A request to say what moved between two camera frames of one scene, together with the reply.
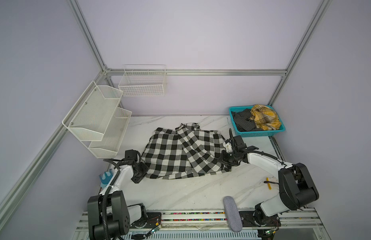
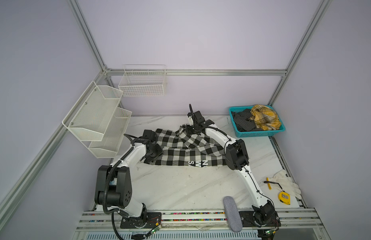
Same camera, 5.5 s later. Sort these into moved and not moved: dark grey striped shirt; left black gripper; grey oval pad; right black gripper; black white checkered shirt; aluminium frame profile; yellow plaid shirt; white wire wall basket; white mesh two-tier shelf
Moved: left black gripper; black white checkered shirt; right black gripper
Not moved: grey oval pad; white wire wall basket; white mesh two-tier shelf; yellow plaid shirt; aluminium frame profile; dark grey striped shirt
